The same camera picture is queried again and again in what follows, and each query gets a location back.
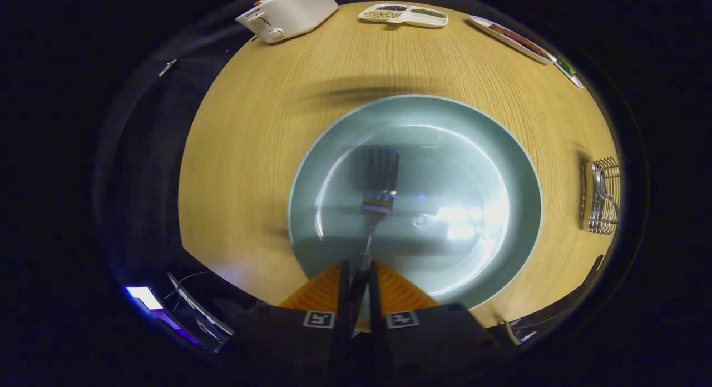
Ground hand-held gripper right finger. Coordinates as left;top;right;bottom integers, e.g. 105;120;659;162
367;261;504;387

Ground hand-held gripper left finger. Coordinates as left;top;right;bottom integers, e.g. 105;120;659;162
231;260;351;387

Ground metal fork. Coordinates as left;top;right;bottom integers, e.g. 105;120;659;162
348;147;401;324

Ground metal spoon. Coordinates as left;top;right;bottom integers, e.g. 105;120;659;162
592;167;618;215

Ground pale green plate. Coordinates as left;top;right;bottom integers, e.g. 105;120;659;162
287;94;543;311

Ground perforated metal basket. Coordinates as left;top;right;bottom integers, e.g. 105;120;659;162
578;156;621;235

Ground white divided tray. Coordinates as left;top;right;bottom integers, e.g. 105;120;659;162
358;3;449;29

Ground white toaster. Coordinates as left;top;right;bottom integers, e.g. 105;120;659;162
235;0;339;44

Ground white food plate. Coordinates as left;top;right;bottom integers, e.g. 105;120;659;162
468;14;557;65

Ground brown meat pieces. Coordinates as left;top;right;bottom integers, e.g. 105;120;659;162
488;24;548;57

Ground white square coaster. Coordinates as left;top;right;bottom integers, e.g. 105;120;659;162
553;56;586;89

